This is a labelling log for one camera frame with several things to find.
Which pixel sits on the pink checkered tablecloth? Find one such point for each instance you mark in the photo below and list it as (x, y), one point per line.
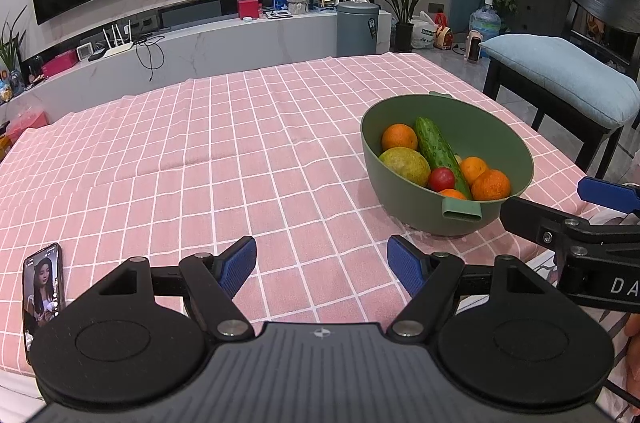
(200, 153)

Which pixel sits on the potted long-leaf plant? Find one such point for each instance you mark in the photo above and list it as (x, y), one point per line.
(404, 3)

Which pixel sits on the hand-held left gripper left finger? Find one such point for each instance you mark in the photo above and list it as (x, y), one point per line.
(235, 270)

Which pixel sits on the white marble tv console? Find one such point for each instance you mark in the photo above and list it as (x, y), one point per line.
(225, 48)

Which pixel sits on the white router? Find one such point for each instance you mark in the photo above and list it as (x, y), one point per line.
(117, 49)

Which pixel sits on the small white clock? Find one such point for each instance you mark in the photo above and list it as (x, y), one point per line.
(84, 52)

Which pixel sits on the black smartphone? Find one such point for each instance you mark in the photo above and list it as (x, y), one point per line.
(44, 293)

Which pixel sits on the blue water jug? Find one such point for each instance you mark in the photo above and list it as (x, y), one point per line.
(485, 23)

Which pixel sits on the pink plastic container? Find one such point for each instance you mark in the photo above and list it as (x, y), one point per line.
(25, 125)

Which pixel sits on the red tomato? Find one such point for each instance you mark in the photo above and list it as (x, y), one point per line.
(441, 179)

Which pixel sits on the light blue seat cushion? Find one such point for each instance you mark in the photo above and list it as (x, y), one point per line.
(560, 73)

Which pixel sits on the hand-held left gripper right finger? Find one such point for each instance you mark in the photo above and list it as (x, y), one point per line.
(407, 268)

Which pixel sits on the black chair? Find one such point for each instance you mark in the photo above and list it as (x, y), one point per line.
(550, 103)

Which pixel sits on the grey trash bin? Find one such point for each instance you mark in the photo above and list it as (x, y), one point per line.
(356, 30)

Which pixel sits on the small white heater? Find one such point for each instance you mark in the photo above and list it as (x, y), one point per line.
(473, 48)

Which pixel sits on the green colander bowl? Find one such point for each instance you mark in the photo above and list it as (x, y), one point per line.
(400, 203)

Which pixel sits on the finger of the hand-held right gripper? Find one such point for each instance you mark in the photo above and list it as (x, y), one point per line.
(530, 215)
(607, 197)

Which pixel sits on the white plastic bag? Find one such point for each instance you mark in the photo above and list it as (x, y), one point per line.
(424, 34)

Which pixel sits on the pink tissue box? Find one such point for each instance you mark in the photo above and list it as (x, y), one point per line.
(60, 64)

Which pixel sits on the green cucumber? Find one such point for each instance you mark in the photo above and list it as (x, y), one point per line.
(437, 148)

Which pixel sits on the small potted plant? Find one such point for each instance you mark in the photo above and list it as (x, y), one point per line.
(11, 48)

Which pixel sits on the red box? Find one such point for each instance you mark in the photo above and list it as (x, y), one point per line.
(248, 9)

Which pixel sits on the orange tangerine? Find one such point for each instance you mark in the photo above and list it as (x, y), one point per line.
(474, 168)
(399, 137)
(491, 185)
(452, 194)

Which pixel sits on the red and yellow bag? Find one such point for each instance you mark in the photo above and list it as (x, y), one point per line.
(444, 35)

